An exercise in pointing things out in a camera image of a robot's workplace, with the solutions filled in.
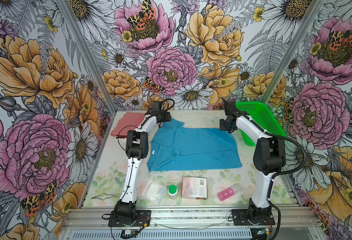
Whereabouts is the clear plastic bag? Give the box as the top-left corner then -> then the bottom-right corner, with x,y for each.
141,180 -> 167,205

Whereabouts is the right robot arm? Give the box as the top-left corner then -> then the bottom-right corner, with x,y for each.
220,99 -> 285,224

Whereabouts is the aluminium front rail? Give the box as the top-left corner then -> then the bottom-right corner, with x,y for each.
63,205 -> 319,230

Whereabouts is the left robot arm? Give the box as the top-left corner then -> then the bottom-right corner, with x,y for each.
112,99 -> 175,226

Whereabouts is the metal paper clip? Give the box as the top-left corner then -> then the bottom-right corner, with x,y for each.
91,193 -> 121,201

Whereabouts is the pink printed card box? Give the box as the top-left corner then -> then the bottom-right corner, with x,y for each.
182,177 -> 208,199

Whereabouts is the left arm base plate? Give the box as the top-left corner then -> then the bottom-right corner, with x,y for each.
108,210 -> 152,228

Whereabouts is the folded red t shirt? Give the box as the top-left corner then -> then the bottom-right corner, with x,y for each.
110,112 -> 145,138

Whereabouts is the green plastic basket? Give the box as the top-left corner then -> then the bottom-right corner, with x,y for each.
235,101 -> 286,146

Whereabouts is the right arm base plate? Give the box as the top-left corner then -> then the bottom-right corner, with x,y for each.
231,209 -> 276,227

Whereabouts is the blue t shirt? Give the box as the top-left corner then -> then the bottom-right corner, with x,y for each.
147,119 -> 242,172

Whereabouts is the pink pill organizer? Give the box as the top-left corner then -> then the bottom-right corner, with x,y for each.
217,184 -> 243,202

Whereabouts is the green capped small bottle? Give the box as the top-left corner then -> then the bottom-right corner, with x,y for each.
168,185 -> 178,200

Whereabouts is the white vented cable duct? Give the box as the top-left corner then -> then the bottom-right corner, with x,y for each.
61,229 -> 252,240

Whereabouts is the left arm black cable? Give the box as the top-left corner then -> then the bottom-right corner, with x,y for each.
115,98 -> 176,211

